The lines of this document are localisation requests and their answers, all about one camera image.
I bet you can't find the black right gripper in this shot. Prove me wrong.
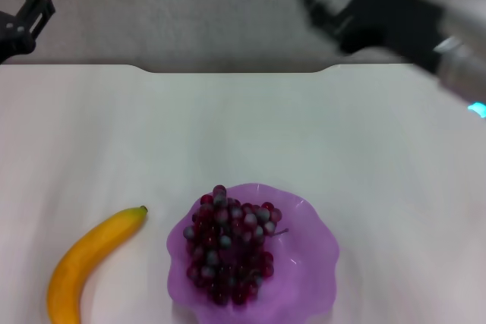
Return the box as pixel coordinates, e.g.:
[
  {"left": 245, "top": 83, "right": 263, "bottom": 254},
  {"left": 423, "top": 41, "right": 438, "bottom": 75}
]
[{"left": 298, "top": 0, "right": 453, "bottom": 73}]

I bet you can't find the dark red grape bunch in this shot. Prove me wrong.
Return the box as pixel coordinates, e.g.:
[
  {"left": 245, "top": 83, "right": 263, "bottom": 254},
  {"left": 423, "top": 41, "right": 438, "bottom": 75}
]
[{"left": 183, "top": 184, "right": 289, "bottom": 307}]

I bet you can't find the yellow banana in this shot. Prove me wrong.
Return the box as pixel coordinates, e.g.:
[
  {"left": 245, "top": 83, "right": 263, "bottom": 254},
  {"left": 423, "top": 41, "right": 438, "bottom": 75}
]
[{"left": 46, "top": 205, "right": 149, "bottom": 324}]

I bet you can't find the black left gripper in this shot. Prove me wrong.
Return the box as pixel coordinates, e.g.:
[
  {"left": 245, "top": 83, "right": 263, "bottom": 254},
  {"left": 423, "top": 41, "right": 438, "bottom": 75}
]
[{"left": 0, "top": 0, "right": 57, "bottom": 64}]

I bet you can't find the purple wavy plastic plate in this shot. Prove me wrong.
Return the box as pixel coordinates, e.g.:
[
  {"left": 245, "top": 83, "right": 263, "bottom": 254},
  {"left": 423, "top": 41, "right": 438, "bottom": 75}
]
[{"left": 166, "top": 182, "right": 340, "bottom": 324}]

